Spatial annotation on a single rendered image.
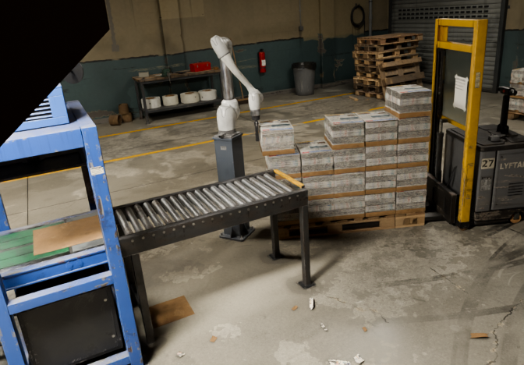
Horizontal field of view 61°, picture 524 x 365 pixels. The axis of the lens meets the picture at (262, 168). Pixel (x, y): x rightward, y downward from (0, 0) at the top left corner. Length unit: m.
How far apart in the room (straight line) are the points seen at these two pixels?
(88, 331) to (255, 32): 8.96
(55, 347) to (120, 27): 7.87
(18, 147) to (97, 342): 1.28
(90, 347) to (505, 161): 3.61
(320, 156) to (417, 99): 0.96
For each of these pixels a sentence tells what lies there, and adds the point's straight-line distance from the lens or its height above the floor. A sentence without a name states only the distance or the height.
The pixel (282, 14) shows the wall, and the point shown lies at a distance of 11.34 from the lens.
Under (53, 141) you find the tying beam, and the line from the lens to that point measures 2.42.
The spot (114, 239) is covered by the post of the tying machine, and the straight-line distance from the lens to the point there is 2.62.
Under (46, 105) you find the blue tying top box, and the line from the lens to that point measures 2.57.
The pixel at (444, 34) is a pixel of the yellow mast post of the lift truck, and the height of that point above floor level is 1.70.
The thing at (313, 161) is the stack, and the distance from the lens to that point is 4.00.
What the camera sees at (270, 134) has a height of 1.03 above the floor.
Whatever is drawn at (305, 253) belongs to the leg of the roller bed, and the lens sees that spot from 3.45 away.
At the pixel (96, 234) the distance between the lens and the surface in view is 2.99.
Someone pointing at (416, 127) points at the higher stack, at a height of 0.97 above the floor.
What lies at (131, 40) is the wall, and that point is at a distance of 10.09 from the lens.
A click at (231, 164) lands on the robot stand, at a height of 0.75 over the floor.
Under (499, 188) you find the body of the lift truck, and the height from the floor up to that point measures 0.38.
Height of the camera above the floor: 2.04
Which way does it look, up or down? 19 degrees down
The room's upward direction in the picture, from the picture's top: 4 degrees counter-clockwise
